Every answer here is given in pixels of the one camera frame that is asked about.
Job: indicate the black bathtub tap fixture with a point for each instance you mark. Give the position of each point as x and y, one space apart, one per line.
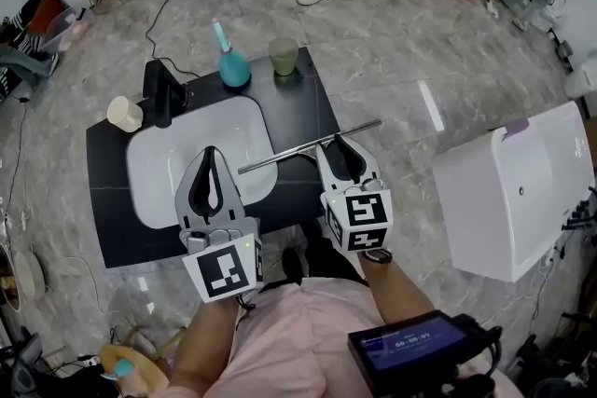
580 214

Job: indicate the black table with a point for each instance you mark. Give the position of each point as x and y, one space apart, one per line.
298 107

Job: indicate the striped bag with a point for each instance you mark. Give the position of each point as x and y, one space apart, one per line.
18 28

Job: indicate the purple tape strip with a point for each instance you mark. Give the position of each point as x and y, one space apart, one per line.
517 128

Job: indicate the person's pink shirt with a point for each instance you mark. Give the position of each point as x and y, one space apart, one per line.
294 340

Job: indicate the cream cup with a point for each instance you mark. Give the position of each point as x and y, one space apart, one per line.
124 114

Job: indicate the white bathtub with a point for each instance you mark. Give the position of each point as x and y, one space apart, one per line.
476 214

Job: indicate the person's left black shoe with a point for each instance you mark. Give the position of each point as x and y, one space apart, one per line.
292 265

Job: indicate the white toilet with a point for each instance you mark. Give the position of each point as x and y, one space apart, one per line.
583 81

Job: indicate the green translucent cup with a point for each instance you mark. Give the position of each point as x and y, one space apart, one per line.
283 57

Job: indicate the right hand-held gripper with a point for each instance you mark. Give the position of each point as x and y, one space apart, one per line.
366 214

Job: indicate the black screen device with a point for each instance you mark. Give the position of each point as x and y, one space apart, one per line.
410 347

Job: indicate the teal brush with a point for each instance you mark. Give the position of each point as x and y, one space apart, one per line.
122 369

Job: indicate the person's left forearm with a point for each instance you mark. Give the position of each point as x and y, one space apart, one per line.
205 345

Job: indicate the teal bottle with long nozzle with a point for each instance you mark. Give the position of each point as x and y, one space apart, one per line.
233 70

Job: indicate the wooden stool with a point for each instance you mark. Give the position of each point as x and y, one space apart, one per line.
149 380

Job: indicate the round white disc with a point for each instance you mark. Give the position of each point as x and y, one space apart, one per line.
29 275

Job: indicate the black faucet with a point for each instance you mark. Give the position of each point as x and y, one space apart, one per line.
158 91

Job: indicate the pink storage box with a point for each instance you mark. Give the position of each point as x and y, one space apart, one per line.
65 32

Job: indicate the person's right forearm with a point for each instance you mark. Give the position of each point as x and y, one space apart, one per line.
398 293

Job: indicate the white sink basin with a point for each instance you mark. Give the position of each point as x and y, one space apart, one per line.
154 168

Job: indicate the person's black shoe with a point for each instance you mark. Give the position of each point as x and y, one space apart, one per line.
292 265
315 234

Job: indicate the person's right black shoe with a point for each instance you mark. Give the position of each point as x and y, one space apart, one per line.
315 234

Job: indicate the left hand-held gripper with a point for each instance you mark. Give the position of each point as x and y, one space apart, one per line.
221 270

